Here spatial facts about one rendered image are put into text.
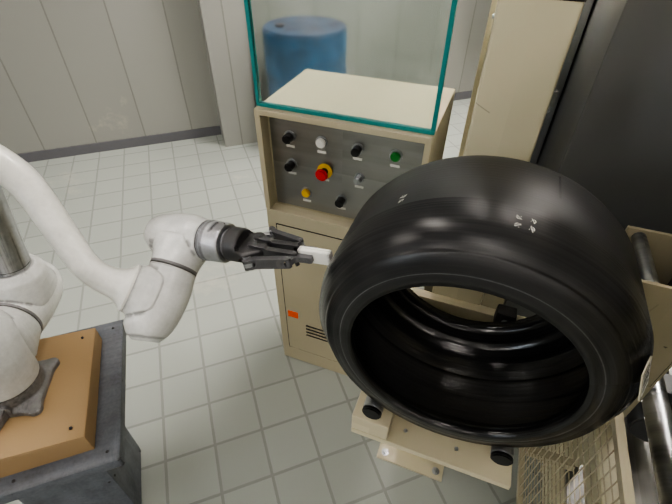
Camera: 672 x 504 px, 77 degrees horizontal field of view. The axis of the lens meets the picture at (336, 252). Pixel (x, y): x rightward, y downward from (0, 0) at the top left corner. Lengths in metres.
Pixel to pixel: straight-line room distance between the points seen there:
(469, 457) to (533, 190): 0.65
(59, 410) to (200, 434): 0.79
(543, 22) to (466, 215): 0.37
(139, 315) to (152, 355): 1.43
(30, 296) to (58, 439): 0.38
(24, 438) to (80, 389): 0.16
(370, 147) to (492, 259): 0.79
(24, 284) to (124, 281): 0.49
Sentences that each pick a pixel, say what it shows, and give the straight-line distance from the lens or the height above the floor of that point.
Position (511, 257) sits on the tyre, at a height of 1.42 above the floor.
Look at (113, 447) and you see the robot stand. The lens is 1.38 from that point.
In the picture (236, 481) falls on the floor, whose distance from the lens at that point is 1.95.
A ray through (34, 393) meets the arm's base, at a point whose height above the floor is 0.75.
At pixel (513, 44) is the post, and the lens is 0.86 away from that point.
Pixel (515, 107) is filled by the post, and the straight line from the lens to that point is 0.90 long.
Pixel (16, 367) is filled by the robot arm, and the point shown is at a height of 0.87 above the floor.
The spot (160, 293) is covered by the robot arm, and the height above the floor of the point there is 1.16.
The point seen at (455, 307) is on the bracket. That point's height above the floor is 0.94.
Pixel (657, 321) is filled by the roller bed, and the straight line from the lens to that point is 1.12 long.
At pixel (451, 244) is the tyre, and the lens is 0.61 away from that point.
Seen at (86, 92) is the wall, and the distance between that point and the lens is 4.14.
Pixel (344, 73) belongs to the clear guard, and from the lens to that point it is 1.24.
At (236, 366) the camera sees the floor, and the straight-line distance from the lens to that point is 2.20.
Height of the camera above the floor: 1.79
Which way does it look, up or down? 41 degrees down
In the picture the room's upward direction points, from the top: straight up
